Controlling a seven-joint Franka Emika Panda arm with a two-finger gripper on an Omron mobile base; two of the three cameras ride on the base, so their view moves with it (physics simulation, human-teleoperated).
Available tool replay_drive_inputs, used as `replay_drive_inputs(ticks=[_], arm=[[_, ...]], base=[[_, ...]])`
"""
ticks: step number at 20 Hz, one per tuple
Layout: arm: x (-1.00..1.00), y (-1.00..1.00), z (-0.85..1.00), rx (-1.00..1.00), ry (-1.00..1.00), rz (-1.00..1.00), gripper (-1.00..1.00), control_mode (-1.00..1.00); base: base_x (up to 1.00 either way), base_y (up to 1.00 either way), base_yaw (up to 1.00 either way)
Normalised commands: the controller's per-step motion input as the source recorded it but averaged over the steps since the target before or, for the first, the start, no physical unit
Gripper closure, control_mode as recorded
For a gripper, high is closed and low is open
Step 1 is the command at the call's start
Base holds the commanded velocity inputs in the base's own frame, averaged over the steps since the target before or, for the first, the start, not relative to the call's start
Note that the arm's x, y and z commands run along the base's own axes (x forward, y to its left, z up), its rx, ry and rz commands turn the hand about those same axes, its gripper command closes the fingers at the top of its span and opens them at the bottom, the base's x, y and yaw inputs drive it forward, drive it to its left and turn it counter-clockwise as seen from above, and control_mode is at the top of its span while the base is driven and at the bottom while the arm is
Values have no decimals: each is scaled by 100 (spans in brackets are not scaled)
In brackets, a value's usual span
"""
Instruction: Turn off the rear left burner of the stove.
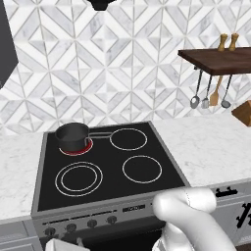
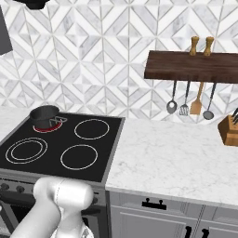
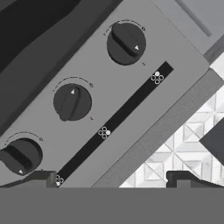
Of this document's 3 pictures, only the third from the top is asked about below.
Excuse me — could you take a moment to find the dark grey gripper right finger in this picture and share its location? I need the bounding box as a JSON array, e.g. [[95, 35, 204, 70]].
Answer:
[[165, 171, 224, 189]]

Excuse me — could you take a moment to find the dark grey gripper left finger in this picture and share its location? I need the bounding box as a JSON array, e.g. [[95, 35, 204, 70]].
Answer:
[[0, 170, 58, 189]]

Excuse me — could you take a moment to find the black stove knob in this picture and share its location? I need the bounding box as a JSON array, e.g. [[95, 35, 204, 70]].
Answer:
[[106, 20, 147, 67], [52, 83, 93, 123], [0, 137, 44, 177]]

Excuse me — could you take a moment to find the grey stove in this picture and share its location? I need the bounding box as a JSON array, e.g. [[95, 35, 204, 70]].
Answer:
[[0, 0, 224, 189]]

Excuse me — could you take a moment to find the dark grey block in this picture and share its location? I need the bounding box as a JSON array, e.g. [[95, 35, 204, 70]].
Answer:
[[199, 116, 224, 166]]

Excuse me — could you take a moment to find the grey cupboard drawer front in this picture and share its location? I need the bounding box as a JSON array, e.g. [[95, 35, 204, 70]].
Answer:
[[150, 0, 224, 55]]

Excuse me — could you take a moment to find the dark grey drawer handle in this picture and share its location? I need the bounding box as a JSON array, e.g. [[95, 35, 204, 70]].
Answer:
[[174, 0, 213, 38]]

